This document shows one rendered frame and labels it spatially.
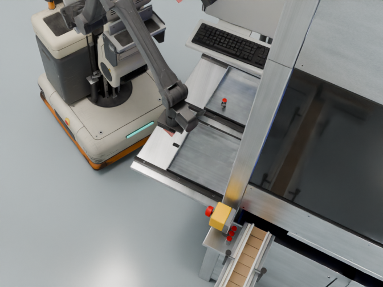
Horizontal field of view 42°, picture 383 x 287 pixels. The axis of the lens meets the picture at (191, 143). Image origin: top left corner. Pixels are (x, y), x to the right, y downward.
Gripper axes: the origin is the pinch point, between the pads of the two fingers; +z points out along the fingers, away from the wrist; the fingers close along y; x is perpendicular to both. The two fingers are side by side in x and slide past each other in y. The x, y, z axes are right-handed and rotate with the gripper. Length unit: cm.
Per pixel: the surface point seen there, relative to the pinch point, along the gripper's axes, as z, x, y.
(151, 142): 20.3, 4.2, -11.2
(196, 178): 20.5, -1.7, 12.9
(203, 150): 20.2, 11.6, 9.6
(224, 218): 6.1, -18.4, 31.1
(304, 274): 38, -10, 68
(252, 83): 19, 54, 13
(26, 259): 109, -45, -59
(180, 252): 109, -2, 11
